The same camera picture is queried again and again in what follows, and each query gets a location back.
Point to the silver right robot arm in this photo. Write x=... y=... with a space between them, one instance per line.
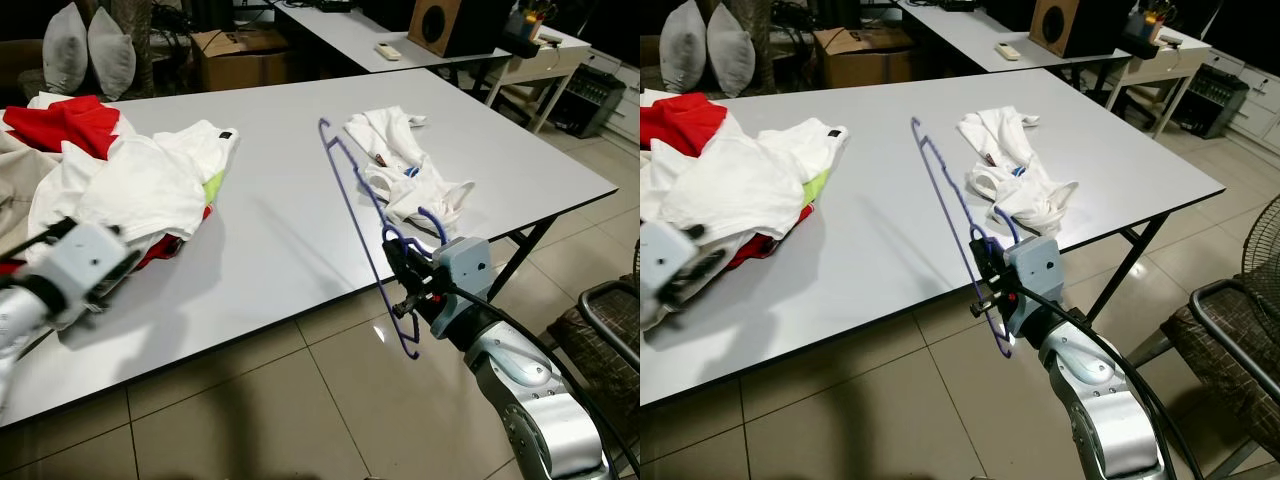
x=530 y=390
x=1100 y=400

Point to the red cloth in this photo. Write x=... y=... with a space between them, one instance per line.
x=760 y=248
x=170 y=245

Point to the small white crumpled garment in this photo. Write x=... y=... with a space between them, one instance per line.
x=1020 y=170
x=410 y=160

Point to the large white t-shirt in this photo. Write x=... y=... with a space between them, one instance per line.
x=740 y=180
x=140 y=190

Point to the large white table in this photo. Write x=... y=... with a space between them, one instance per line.
x=280 y=200
x=880 y=250

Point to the beige garment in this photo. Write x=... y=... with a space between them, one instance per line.
x=20 y=190

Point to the yellow-green garment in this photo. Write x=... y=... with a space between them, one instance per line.
x=815 y=185
x=213 y=187

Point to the red crumpled garment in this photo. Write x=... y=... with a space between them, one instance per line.
x=680 y=115
x=65 y=120

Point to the black electronic device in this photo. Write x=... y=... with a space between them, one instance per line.
x=1215 y=100
x=590 y=100

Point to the white remote control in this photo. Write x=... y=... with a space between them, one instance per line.
x=387 y=51
x=1007 y=50

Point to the white drawer unit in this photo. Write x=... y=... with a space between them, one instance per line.
x=1250 y=85
x=620 y=70

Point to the grey pillow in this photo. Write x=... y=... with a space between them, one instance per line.
x=112 y=55
x=63 y=50
x=730 y=50
x=683 y=45

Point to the long white table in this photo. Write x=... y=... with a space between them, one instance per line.
x=340 y=35
x=960 y=30

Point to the open cardboard box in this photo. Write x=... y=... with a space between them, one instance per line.
x=240 y=60
x=865 y=55

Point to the small beige desk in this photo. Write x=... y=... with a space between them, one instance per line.
x=1165 y=65
x=545 y=65

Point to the wooden speaker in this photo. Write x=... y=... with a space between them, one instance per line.
x=1075 y=22
x=450 y=25

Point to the black pen holder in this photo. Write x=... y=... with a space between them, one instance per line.
x=1148 y=25
x=525 y=25

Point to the black floor fan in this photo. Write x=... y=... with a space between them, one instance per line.
x=1265 y=240

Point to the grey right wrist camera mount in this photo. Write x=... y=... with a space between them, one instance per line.
x=465 y=270
x=1035 y=270

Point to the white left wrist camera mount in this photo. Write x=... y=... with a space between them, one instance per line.
x=665 y=260
x=80 y=265

